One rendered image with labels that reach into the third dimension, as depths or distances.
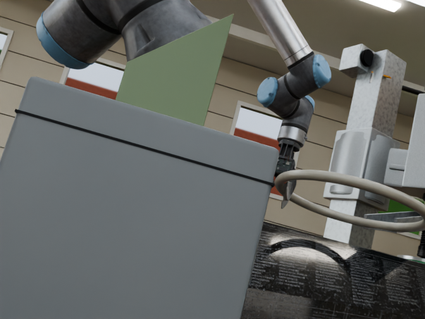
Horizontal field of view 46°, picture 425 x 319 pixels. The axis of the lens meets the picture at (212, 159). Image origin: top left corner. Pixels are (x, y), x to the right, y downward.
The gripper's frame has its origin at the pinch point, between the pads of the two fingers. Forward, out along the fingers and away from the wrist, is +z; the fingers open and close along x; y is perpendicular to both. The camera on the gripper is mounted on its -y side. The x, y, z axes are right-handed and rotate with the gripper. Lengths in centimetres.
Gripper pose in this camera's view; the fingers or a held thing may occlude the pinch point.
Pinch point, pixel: (274, 203)
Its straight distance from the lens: 163.1
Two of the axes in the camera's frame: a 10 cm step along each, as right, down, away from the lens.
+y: -2.1, -3.0, -9.3
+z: -3.0, 9.3, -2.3
